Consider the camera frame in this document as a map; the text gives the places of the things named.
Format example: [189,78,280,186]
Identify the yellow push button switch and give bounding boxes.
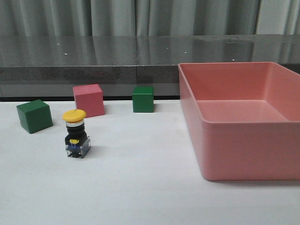
[62,109,91,158]

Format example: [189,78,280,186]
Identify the green cube block centre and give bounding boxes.
[132,86,154,113]

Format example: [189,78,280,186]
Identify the green cube block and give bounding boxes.
[16,99,53,134]
[132,86,154,113]

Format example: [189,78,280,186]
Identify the pink cube block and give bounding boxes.
[73,84,105,118]

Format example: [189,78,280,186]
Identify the pink plastic bin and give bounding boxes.
[178,62,300,180]

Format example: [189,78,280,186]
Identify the dark glossy counter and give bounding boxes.
[0,35,300,101]

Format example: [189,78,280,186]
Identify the green cube block left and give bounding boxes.
[16,99,53,134]

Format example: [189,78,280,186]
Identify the grey curtain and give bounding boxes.
[0,0,300,37]

